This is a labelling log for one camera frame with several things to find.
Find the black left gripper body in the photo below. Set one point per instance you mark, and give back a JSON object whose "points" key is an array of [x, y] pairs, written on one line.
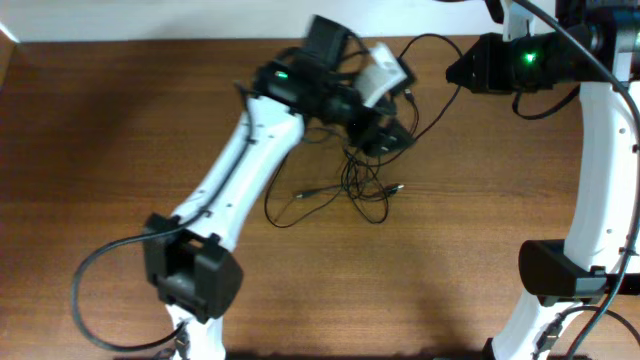
{"points": [[376, 134]]}

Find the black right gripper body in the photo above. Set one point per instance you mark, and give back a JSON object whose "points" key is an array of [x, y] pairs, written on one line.
{"points": [[480, 64]]}

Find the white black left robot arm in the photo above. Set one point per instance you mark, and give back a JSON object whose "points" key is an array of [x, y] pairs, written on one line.
{"points": [[191, 264]]}

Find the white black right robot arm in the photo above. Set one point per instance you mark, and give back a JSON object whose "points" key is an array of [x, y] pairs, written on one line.
{"points": [[595, 45]]}

